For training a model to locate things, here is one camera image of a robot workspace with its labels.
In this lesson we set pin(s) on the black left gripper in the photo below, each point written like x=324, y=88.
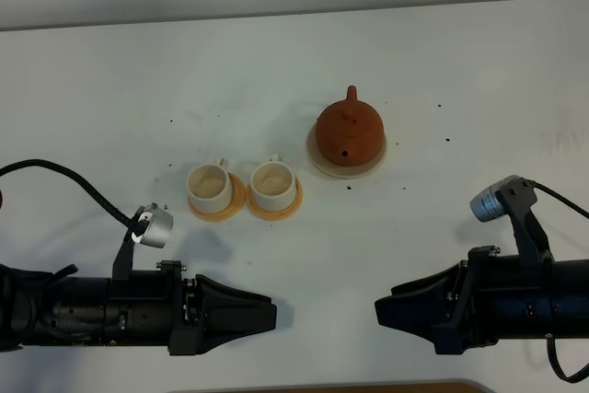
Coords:
x=188, y=316

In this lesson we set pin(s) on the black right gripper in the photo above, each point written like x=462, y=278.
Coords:
x=441, y=308

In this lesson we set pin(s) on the brown clay teapot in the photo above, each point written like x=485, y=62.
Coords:
x=349, y=132

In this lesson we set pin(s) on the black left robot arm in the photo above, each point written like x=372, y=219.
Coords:
x=54, y=309

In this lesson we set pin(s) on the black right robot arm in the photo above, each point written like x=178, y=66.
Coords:
x=485, y=298

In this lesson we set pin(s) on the beige round teapot coaster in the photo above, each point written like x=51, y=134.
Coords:
x=342, y=172

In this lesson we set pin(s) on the left white teacup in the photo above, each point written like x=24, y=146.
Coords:
x=209, y=187

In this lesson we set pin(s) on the white teacup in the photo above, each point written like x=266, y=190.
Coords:
x=209, y=187
x=273, y=185

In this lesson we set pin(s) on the left orange cup coaster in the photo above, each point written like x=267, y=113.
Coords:
x=238, y=199

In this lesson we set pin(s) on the orange cup coaster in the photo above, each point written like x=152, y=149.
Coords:
x=268, y=216
x=238, y=199

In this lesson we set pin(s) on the right orange cup coaster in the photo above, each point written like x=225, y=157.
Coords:
x=268, y=216

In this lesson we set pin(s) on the right white teacup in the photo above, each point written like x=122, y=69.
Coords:
x=273, y=185

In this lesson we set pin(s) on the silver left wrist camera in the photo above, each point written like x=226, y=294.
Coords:
x=151, y=227

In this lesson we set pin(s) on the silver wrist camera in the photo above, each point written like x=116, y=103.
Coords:
x=514, y=196
x=151, y=227

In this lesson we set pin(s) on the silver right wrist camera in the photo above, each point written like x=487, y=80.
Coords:
x=514, y=196

